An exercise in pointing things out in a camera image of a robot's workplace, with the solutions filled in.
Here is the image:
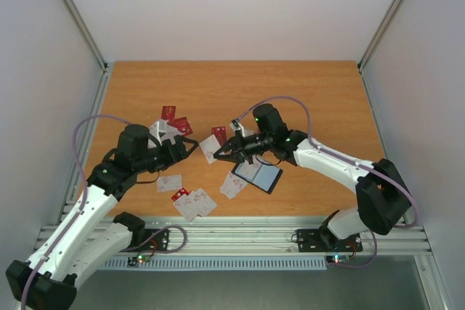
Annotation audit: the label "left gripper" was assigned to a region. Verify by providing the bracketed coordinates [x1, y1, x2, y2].
[134, 135, 199, 174]

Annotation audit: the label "black leather card holder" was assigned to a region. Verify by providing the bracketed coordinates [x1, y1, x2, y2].
[232, 158, 283, 195]

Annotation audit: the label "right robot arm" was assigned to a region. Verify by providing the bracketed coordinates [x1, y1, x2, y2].
[214, 103, 413, 251]

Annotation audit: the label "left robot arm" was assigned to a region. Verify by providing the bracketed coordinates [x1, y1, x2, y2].
[6, 124, 198, 309]

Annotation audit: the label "red card centre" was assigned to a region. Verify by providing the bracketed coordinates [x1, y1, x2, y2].
[211, 126, 227, 146]

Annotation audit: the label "white floral cards near holder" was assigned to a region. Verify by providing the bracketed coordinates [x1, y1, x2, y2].
[220, 171, 248, 200]

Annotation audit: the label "red card far left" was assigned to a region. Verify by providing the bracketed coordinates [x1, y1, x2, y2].
[161, 105, 176, 124]

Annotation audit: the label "red card under pile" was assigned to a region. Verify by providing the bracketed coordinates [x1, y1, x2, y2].
[171, 187, 190, 202]

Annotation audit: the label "white floral card pile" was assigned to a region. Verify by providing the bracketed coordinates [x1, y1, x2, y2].
[173, 188, 217, 221]

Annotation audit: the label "left controller board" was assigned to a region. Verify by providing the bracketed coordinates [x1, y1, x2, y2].
[126, 254, 152, 267]

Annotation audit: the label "controller board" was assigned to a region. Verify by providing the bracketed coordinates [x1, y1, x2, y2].
[126, 254, 152, 267]
[326, 254, 355, 265]

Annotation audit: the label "right controller board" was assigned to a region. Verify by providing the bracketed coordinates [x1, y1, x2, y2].
[326, 254, 355, 265]

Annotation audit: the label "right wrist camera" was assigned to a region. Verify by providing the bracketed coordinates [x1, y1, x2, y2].
[230, 118, 254, 137]

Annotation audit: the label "aluminium table edge rail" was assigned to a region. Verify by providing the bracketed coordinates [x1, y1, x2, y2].
[34, 215, 433, 255]

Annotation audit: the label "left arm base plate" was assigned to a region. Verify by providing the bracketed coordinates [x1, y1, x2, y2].
[123, 229, 169, 252]

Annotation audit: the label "grey slotted cable duct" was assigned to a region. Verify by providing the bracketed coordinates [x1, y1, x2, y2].
[100, 256, 326, 272]

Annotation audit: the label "left frame post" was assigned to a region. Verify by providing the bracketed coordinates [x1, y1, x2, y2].
[62, 0, 108, 72]

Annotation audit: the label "frame post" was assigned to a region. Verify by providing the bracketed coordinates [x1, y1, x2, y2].
[62, 0, 108, 72]
[357, 0, 405, 74]

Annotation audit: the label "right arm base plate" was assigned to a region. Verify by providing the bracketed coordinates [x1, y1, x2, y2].
[291, 229, 363, 253]

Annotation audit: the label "right frame post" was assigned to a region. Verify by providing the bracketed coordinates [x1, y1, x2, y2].
[357, 0, 405, 74]

